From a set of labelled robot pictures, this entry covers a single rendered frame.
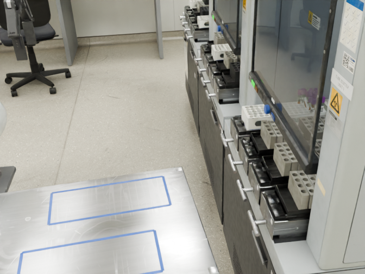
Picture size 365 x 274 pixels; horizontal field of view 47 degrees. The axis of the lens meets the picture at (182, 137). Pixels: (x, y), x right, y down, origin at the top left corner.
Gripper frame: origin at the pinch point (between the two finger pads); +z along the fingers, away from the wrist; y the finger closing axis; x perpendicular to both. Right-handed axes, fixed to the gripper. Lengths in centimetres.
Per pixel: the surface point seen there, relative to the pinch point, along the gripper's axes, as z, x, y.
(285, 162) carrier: 32, 74, 26
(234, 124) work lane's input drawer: 39, 67, -11
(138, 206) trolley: 38, 29, 32
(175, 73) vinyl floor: 120, 62, -255
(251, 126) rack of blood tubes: 37, 71, -5
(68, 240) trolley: 38, 11, 43
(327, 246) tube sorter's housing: 37, 76, 55
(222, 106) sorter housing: 47, 67, -41
